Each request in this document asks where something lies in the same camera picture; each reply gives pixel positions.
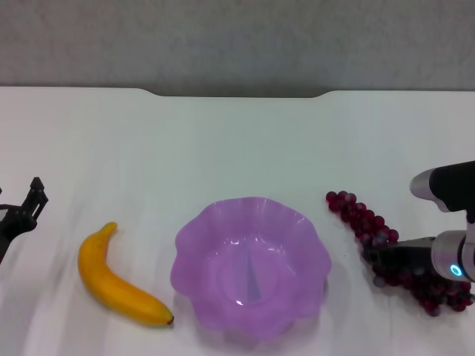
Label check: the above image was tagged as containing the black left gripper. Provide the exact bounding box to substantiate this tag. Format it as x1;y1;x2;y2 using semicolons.
0;177;50;265

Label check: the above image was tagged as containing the dark red grape bunch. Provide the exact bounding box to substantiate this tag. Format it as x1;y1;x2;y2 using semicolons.
325;190;475;317

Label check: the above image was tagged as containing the yellow banana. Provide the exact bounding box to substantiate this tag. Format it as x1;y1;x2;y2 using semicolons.
77;221;175;328

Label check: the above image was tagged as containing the purple translucent wavy plate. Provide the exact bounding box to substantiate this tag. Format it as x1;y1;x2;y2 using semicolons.
169;196;333;343

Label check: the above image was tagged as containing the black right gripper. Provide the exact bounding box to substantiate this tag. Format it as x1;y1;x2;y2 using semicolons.
362;237;437;276

